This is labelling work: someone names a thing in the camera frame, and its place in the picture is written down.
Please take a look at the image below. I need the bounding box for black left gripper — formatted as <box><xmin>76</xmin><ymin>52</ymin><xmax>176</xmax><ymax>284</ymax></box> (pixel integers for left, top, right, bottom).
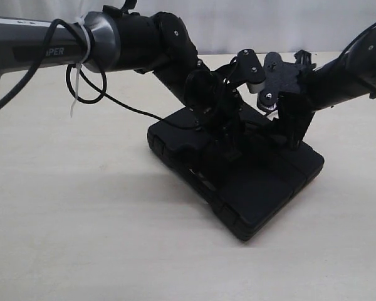
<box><xmin>184</xmin><ymin>48</ymin><xmax>266</xmax><ymax>162</ymax></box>

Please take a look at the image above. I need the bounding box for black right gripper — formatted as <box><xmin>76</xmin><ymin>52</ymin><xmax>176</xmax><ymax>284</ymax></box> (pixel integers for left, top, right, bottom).
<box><xmin>256</xmin><ymin>50</ymin><xmax>316</xmax><ymax>150</ymax></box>

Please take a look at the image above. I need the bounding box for black plastic carrying case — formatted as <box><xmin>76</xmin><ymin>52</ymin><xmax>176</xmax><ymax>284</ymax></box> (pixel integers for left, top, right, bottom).
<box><xmin>147</xmin><ymin>122</ymin><xmax>325</xmax><ymax>241</ymax></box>

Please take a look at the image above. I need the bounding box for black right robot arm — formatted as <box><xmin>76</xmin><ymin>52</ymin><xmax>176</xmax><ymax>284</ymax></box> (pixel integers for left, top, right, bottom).
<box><xmin>257</xmin><ymin>27</ymin><xmax>376</xmax><ymax>149</ymax></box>

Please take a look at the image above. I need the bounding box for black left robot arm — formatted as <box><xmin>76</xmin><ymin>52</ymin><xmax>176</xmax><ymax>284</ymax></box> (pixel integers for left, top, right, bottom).
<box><xmin>0</xmin><ymin>6</ymin><xmax>264</xmax><ymax>157</ymax></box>

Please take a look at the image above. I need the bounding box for white zip tie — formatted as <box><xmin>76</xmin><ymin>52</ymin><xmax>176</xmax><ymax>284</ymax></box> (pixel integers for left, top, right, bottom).
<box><xmin>70</xmin><ymin>15</ymin><xmax>91</xmax><ymax>118</ymax></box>

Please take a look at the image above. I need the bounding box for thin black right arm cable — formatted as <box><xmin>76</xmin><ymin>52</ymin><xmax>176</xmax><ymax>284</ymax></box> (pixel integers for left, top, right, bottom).
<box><xmin>343</xmin><ymin>15</ymin><xmax>376</xmax><ymax>54</ymax></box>

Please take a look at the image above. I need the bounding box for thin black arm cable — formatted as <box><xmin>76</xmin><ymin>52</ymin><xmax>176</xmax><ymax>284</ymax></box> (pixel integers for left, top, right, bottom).
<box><xmin>0</xmin><ymin>0</ymin><xmax>201</xmax><ymax>131</ymax></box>
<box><xmin>343</xmin><ymin>15</ymin><xmax>376</xmax><ymax>54</ymax></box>

